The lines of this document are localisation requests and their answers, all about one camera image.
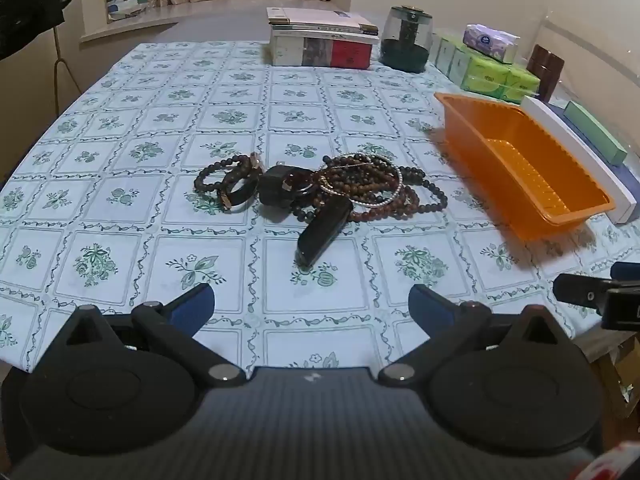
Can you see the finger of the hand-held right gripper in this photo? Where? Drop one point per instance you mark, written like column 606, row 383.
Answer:
column 626, row 271
column 580, row 290

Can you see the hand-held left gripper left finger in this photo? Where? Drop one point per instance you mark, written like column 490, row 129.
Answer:
column 192, row 306

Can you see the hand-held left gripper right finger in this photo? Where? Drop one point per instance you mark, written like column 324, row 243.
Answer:
column 430, row 306

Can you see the gold buckle black wristwatch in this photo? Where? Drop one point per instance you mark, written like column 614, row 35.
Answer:
column 239, row 194

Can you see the orange plastic tray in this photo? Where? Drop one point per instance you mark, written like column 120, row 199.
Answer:
column 520, row 170

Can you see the black block smartwatch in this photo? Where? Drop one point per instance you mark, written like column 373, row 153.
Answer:
column 274, row 189

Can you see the cardboard box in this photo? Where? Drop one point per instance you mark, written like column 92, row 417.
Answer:
column 617, row 380

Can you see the white blue flat box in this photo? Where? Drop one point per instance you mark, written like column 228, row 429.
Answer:
column 575, row 152

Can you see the small green box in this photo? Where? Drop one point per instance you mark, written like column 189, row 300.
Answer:
column 595, row 132

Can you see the red white patterned cloth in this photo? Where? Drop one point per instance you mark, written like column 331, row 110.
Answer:
column 615, row 465

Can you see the brown cylindrical canister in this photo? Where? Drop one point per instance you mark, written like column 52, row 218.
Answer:
column 545, row 72

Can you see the green tissue multipack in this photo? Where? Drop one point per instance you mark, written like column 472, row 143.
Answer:
column 492, row 77

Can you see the clear plastic sheet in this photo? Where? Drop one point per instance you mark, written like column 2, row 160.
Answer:
column 590, row 35

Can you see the purple tissue pack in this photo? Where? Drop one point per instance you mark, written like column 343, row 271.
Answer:
column 487, row 42

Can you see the glass jar with green base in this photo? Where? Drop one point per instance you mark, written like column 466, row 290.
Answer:
column 405, row 40

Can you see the thick white red book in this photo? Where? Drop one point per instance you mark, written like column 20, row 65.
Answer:
column 320, row 52

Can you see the thin white book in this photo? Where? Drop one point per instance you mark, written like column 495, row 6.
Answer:
column 350, row 29

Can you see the pink cover book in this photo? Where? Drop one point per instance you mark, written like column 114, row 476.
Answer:
column 310, row 16

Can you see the dark jacket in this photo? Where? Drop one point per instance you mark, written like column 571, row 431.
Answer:
column 25, row 5

